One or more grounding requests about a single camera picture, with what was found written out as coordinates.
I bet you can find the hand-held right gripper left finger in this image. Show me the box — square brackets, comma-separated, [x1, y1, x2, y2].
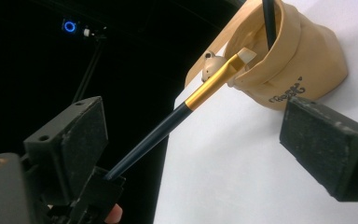
[22, 96, 110, 206]

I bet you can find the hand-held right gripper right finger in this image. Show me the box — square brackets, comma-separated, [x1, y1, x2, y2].
[279, 96, 358, 203]

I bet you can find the tan fabric pen holder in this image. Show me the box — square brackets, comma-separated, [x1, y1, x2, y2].
[223, 0, 349, 111]

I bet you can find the thin dark stand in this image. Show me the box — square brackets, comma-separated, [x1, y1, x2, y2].
[73, 26, 108, 104]

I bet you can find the small beige bear figure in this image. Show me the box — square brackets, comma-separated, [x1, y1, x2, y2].
[200, 50, 241, 88]

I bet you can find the blue ring light device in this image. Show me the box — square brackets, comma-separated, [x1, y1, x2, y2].
[61, 18, 78, 35]

